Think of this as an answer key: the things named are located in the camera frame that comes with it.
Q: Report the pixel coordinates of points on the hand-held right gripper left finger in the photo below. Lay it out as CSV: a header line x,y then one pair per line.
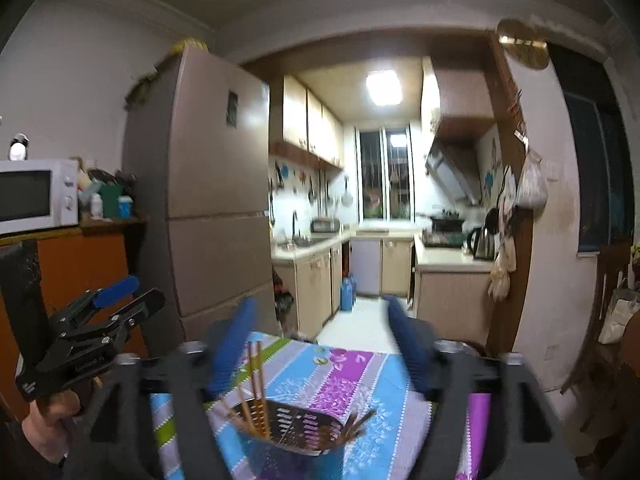
x,y
232,345

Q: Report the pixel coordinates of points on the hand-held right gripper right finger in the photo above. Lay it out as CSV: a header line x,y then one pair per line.
x,y
410,350

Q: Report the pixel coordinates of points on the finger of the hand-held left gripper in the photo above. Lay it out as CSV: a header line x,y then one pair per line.
x,y
117,291
135,312

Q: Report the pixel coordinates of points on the brown wooden chopstick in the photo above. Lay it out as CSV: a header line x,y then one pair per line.
x,y
362,420
352,427

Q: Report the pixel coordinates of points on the blue perforated utensil holder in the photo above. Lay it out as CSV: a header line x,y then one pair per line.
x,y
300,440

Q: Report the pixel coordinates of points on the person's left hand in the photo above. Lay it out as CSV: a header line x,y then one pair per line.
x,y
50,425

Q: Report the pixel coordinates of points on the orange wooden cabinet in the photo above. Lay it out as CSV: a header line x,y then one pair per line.
x,y
75,270

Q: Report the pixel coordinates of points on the floral striped tablecloth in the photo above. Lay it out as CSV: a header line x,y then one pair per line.
x,y
340,380

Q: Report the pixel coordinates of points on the blue water bottles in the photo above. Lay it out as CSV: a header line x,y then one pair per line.
x,y
348,294

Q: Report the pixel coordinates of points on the white pill bottle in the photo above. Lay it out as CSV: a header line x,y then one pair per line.
x,y
96,206

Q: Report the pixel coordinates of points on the teal plastic container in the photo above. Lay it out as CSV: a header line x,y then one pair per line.
x,y
111,200

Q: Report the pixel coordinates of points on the white microwave oven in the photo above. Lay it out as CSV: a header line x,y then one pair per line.
x,y
35,195

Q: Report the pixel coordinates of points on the gas stove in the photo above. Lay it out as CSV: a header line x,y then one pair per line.
x,y
442,239

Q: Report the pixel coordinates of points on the hanging garlic bundle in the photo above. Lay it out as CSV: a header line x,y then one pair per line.
x,y
502,272

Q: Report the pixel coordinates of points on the brown three-door refrigerator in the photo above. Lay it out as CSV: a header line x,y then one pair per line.
x,y
200,200

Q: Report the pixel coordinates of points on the steel electric kettle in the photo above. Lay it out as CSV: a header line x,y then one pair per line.
x,y
482,244

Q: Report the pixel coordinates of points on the black wok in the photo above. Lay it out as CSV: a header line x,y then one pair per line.
x,y
446,220

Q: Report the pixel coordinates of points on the grey rice cooker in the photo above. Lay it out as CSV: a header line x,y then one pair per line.
x,y
325,224

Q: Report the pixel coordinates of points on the panda figurine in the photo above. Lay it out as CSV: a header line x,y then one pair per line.
x,y
19,147

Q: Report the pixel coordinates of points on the barred kitchen window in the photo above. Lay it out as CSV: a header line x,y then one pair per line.
x,y
384,175

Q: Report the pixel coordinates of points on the steel range hood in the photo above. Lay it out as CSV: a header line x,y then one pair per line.
x,y
457,172

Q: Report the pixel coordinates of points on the dark wooden chair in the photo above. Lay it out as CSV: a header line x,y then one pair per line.
x,y
600,320

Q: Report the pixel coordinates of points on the white hanging plastic bag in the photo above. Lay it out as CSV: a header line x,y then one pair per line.
x,y
531,182

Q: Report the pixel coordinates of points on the white cloth bag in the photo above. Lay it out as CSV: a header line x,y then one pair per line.
x,y
620,312

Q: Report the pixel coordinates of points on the beige upper kitchen cabinets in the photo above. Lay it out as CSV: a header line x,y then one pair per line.
x,y
310,120

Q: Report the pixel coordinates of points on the dark curtained window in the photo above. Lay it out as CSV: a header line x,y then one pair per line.
x,y
600,180

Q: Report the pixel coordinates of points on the yellow item on refrigerator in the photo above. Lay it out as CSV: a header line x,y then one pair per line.
x,y
190,44

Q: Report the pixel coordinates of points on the square ceiling light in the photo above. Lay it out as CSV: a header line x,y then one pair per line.
x,y
384,87

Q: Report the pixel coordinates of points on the golden round wall clock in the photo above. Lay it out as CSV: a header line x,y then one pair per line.
x,y
524,42

